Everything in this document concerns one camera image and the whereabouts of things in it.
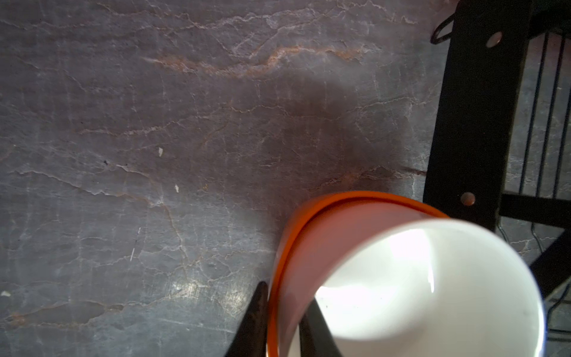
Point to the black wire dish rack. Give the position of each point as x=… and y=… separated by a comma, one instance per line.
x=469, y=155

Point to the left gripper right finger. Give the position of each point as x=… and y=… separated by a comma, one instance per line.
x=314, y=334

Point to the white bowl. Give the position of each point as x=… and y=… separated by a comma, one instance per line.
x=392, y=281

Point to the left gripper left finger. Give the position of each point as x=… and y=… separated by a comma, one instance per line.
x=250, y=338

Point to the orange bowl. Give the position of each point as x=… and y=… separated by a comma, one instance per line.
x=285, y=250

